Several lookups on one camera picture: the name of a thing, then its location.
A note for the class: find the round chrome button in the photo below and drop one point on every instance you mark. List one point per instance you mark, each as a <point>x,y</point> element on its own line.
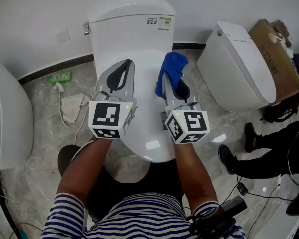
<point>219,33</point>

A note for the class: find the brown cardboard box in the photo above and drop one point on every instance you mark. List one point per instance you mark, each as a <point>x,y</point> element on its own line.
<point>279,68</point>

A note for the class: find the blue white striped shirt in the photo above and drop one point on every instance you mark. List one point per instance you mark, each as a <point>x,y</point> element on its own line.
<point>144,218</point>

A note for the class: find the white rectangular box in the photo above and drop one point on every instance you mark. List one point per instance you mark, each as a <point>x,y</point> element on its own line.
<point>281,223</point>

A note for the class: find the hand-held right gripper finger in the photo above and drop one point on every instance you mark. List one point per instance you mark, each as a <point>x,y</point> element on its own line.
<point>170,93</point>
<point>189,96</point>

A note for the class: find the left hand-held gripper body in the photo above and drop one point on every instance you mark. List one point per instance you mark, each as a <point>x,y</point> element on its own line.
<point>107,116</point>

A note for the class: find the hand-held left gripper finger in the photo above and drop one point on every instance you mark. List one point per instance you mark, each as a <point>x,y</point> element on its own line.
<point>104,81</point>
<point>130,86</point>

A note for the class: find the black bag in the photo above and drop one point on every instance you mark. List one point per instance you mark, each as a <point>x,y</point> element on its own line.
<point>279,112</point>

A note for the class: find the white floor rag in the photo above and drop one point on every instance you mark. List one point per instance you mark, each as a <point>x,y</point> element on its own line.
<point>71,107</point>

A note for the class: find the person's left forearm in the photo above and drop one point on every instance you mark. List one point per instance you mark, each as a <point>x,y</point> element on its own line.
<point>87,163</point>

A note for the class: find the person's black trousers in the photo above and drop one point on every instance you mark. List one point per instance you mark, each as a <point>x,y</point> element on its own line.
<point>159,180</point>

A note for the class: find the white toilet lid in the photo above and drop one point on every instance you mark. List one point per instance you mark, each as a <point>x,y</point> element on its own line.
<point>147,88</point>

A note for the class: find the beige round-headed brush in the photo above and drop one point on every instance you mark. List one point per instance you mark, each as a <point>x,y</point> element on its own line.
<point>274,37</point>

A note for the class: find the black power adapter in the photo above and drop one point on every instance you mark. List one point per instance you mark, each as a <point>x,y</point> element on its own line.
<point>242,188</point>

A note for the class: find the blue microfibre cloth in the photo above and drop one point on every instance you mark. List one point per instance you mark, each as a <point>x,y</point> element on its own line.
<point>172,66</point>

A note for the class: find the black waist-worn device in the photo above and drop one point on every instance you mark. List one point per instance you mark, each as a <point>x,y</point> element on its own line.
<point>221,218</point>

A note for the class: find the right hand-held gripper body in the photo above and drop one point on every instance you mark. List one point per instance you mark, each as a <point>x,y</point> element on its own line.
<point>189,126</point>

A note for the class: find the green bordered label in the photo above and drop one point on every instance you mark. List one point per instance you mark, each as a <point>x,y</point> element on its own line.
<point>165,23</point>

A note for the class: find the chrome flush lever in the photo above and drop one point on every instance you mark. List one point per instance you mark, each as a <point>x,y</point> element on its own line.
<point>86,28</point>

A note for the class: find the green plastic bottle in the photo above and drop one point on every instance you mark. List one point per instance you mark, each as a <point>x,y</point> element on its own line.
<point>61,76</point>

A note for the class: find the white toilet with tank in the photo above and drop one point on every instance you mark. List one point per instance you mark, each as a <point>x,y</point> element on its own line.
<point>129,38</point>

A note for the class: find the person's right forearm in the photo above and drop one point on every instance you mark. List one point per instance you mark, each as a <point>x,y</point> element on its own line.
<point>192,168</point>

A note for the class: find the white tankless toilet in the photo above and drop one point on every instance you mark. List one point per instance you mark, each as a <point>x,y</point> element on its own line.
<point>239,71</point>
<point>7,118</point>

